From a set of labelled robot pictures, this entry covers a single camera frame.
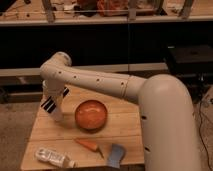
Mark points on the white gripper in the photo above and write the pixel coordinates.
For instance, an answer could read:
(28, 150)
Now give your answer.
(54, 92)

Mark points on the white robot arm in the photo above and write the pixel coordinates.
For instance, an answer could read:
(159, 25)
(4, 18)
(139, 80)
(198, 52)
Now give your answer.
(168, 127)

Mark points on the white ceramic cup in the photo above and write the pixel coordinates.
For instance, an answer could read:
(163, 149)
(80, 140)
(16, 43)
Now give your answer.
(56, 113)

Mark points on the orange bowl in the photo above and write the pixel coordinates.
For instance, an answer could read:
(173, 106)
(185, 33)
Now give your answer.
(91, 114)

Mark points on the clear plastic bottle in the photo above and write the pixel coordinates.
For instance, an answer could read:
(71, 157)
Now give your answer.
(54, 158)

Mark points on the orange carrot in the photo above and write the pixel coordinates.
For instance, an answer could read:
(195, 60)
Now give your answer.
(91, 145)

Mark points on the wooden table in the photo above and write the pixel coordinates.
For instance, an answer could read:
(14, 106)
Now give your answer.
(123, 127)

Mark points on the blue sponge cloth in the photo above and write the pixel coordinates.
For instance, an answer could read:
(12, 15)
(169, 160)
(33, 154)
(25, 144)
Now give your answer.
(116, 155)

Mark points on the black box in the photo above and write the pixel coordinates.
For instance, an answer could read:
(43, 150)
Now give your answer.
(190, 59)

